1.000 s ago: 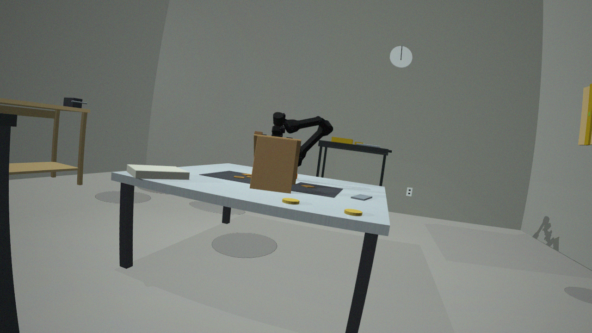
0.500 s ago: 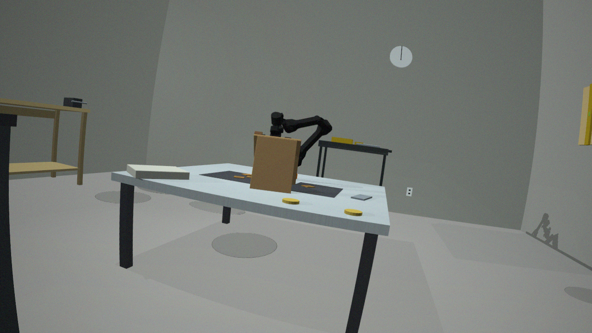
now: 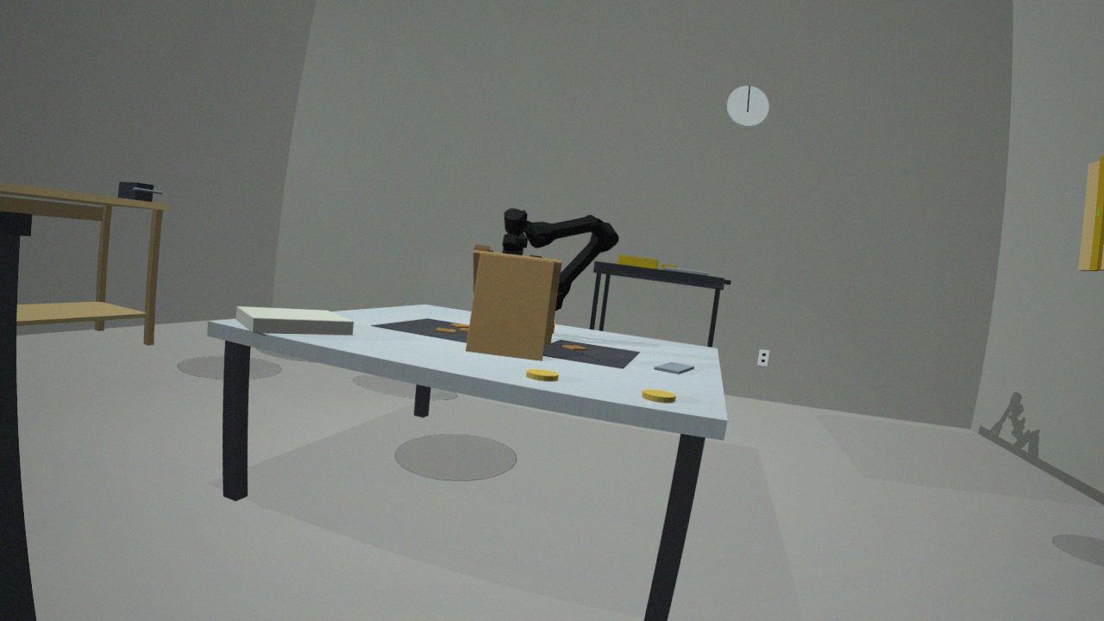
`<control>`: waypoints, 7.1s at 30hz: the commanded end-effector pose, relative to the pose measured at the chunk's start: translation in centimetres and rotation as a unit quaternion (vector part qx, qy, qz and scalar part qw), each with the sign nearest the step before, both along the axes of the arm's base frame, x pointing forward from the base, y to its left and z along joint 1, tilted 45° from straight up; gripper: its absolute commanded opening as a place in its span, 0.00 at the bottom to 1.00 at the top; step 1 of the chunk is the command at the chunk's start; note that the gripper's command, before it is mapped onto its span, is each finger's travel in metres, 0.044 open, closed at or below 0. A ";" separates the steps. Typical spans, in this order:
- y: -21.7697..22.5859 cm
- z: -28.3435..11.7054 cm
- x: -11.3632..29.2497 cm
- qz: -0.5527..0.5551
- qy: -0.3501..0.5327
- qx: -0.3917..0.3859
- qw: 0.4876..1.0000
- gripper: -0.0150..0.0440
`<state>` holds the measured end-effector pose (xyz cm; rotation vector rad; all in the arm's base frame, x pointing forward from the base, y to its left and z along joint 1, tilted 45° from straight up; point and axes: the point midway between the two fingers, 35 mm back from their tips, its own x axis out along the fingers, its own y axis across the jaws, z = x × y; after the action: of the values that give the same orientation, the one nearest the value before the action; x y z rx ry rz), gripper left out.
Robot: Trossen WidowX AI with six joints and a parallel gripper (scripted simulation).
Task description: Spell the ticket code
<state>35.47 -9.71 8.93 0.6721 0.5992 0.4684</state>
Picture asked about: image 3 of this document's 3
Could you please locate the yellow round disc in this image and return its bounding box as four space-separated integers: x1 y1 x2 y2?
643 389 676 404
526 369 559 382

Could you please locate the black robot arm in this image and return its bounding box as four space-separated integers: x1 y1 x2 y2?
502 208 618 311

